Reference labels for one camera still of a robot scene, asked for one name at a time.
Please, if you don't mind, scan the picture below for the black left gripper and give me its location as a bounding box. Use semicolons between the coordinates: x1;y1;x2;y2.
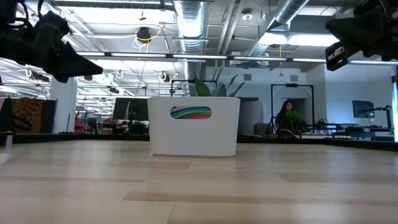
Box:
0;11;103;83

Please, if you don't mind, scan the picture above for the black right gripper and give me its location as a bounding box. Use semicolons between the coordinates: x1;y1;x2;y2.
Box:
325;0;398;62

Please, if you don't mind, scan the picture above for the white plastic basket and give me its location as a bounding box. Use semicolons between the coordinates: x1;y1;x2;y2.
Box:
147;96;241;158

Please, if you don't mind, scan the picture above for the dark monitor screen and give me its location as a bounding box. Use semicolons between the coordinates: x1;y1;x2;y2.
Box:
112;97;149;122

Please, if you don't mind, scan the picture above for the person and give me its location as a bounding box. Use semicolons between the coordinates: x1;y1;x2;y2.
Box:
274;100;300;133

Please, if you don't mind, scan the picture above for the green leafy background plant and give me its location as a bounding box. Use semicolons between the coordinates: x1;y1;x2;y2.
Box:
283;111;304;133

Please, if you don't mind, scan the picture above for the ceiling light strip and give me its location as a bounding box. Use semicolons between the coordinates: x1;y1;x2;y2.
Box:
76;51;398;67

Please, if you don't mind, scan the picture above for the green snake plant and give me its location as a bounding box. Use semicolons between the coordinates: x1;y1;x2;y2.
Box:
192;72;246;98

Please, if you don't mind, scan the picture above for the silver ventilation duct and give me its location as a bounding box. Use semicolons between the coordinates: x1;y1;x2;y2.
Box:
247;0;312;58
172;0;208;54

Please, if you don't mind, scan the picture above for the patterned wall panel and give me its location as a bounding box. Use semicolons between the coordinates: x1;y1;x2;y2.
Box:
0;97;57;134

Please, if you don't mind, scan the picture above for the black metal table frame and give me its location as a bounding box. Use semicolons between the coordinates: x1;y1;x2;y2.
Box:
0;132;398;152

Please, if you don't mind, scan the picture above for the black rig frame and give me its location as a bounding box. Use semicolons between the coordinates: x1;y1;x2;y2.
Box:
269;83;315;133

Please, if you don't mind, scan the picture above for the yellow ceiling cable reel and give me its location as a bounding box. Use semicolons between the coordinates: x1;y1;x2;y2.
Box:
136;26;154;44

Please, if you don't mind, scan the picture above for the wall monitor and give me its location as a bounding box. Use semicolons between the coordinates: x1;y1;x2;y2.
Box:
351;100;376;119

